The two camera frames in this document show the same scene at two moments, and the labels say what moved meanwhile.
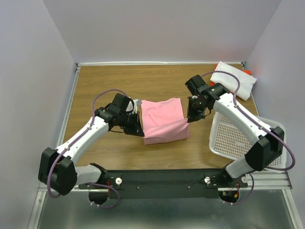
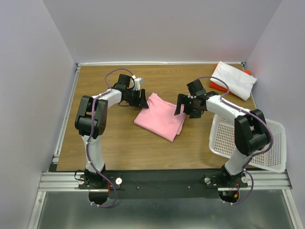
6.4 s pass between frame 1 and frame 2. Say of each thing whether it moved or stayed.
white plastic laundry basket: stayed
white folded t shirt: stayed
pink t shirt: moved
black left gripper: moved
